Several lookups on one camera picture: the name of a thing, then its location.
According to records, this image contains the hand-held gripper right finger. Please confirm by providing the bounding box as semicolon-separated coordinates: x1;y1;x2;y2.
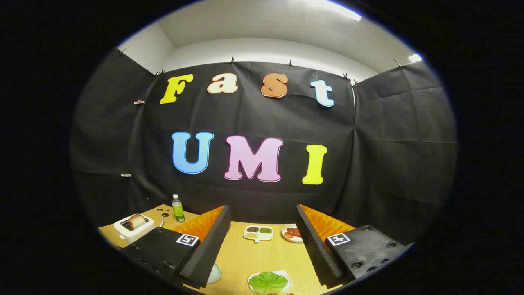
296;204;414;289

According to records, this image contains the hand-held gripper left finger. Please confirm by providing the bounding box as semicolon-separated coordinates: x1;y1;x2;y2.
123;206;233;289

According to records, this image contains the green lettuce leaf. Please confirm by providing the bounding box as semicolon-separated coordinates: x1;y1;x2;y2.
248;272;289;295

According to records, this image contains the pale green round plate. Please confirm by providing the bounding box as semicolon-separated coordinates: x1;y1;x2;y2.
207;263;222;284

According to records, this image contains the round white meat plate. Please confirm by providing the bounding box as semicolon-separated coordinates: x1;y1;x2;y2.
282;224;304;244

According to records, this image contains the white rounded plate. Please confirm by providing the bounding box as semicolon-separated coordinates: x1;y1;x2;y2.
248;270;293;295

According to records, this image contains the green label drink bottle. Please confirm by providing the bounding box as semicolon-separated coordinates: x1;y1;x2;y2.
172;194;185;223

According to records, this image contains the white divided dish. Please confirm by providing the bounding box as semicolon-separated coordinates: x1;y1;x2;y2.
243;225;273;243

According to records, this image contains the white toaster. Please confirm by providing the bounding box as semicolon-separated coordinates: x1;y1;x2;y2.
113;213;155;240

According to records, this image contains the black backdrop cloth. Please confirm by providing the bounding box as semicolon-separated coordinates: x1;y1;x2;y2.
70;49;458;246

